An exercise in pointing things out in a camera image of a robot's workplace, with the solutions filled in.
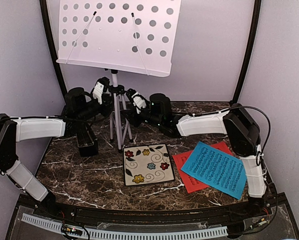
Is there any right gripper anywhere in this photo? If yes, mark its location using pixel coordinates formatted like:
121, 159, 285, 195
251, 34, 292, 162
121, 101, 163, 128

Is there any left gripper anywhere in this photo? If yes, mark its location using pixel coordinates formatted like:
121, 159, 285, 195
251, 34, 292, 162
76, 93, 119, 123

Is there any white perforated music stand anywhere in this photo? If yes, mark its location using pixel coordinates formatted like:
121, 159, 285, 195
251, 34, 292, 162
55, 0, 183, 154

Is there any blue sheet music paper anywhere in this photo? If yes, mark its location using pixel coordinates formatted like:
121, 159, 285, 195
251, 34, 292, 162
181, 142, 247, 200

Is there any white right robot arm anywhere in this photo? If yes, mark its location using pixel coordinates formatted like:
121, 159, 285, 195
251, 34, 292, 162
122, 89, 267, 217

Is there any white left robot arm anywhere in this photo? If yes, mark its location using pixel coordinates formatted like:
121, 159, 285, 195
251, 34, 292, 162
0, 77, 113, 218

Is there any black metronome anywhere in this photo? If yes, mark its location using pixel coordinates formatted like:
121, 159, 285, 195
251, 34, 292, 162
76, 122, 99, 157

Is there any floral square ceramic plate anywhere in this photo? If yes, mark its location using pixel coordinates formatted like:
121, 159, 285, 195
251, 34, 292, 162
122, 143, 175, 187

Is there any red sheet music paper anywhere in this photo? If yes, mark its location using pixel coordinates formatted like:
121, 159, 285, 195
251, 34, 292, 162
171, 141, 234, 194

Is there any grey slotted cable duct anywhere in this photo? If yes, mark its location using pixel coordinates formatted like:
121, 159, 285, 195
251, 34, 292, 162
21, 213, 228, 240

